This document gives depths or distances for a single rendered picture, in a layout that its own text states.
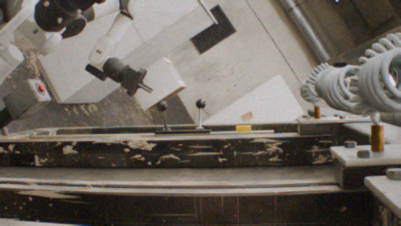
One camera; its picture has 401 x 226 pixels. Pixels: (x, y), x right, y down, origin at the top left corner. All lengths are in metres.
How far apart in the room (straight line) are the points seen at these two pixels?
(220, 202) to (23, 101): 1.53
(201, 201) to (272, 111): 4.62
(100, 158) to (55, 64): 3.16
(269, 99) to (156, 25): 1.92
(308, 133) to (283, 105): 4.08
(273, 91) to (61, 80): 2.53
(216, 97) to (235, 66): 0.84
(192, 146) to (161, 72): 5.52
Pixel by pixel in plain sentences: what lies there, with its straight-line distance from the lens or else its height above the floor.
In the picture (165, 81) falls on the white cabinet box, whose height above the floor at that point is 0.56.
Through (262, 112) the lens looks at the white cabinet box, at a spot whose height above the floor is 1.61.
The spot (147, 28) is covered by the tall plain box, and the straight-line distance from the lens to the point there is 3.81.
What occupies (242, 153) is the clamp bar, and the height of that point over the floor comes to 1.64.
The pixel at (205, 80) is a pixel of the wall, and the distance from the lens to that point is 9.59.
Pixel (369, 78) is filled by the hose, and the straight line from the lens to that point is 0.41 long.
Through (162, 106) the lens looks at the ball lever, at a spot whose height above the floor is 1.45.
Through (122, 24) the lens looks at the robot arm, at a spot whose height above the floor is 1.44.
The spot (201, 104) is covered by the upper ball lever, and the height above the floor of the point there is 1.55.
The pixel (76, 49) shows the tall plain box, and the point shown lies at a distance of 4.06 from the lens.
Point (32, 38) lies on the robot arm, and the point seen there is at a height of 1.39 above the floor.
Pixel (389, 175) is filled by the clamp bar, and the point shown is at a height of 1.81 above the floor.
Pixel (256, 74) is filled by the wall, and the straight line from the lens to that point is 9.48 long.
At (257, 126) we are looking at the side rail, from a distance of 1.64.
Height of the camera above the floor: 1.76
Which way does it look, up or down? 9 degrees down
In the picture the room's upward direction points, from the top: 58 degrees clockwise
